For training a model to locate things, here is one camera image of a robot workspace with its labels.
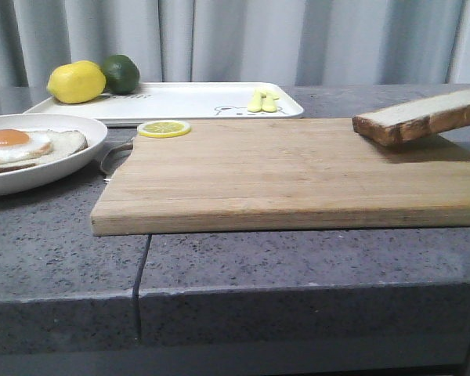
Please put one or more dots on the white bread slice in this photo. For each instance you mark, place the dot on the white bread slice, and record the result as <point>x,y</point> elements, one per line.
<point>413,120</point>

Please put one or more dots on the white round plate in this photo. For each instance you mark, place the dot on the white round plate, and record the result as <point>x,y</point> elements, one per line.
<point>94,131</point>

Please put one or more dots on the white rectangular tray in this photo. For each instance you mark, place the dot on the white rectangular tray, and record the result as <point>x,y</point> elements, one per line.
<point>175,100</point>

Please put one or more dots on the bottom bread slice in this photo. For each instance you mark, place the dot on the bottom bread slice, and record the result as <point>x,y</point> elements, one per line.
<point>64,144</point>

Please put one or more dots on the wooden cutting board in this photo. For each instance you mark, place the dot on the wooden cutting board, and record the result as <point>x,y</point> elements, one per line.
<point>283,174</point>

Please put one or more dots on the lemon slice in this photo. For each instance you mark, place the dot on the lemon slice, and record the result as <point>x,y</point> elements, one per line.
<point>164,128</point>

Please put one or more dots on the grey curtain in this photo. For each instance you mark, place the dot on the grey curtain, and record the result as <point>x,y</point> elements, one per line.
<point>283,42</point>

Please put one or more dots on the green lime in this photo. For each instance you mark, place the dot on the green lime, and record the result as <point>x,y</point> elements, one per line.
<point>122,75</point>

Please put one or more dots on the yellow lemon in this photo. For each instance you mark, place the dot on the yellow lemon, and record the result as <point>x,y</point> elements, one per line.
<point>76,82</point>

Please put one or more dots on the fried egg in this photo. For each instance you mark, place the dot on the fried egg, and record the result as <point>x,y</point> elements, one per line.
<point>16,145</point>

